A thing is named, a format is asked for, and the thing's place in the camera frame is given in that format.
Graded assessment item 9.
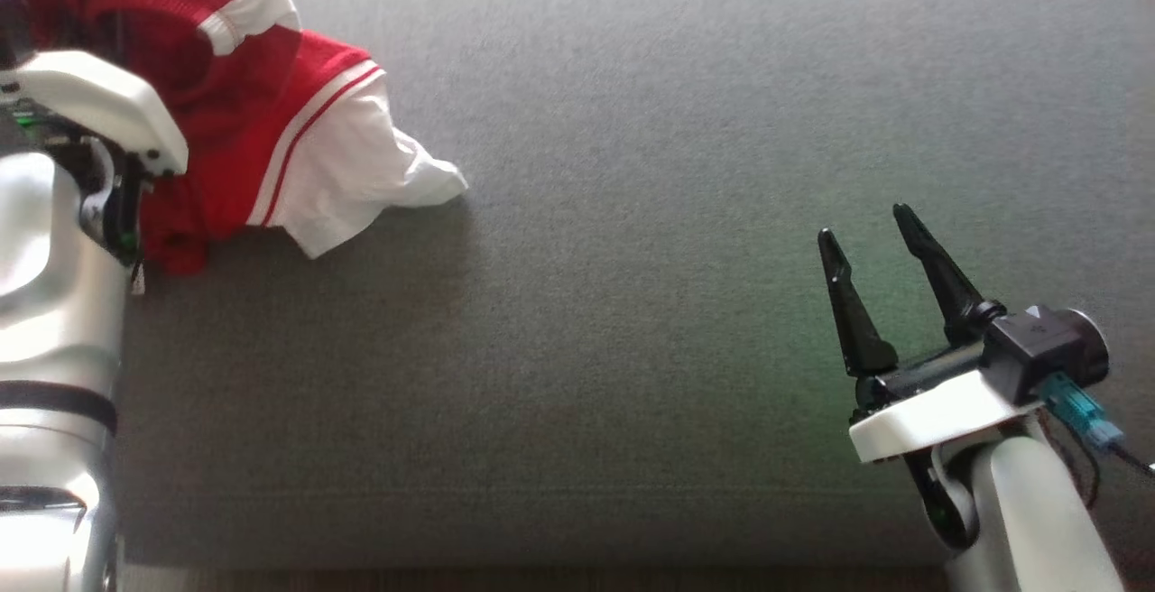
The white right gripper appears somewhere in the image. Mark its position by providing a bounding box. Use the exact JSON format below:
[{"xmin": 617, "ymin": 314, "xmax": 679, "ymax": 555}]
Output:
[{"xmin": 818, "ymin": 203, "xmax": 1048, "ymax": 467}]

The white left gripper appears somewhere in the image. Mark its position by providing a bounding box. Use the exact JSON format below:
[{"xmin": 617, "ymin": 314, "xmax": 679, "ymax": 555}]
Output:
[{"xmin": 0, "ymin": 51, "xmax": 189, "ymax": 264}]

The red and white t-shirt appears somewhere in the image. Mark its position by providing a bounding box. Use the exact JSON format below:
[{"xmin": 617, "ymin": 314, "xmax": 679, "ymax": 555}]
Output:
[{"xmin": 0, "ymin": 0, "xmax": 470, "ymax": 279}]

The grey fabric sofa seat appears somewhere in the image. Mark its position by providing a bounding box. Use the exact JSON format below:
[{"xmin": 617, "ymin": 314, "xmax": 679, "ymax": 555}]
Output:
[{"xmin": 0, "ymin": 0, "xmax": 1155, "ymax": 575}]

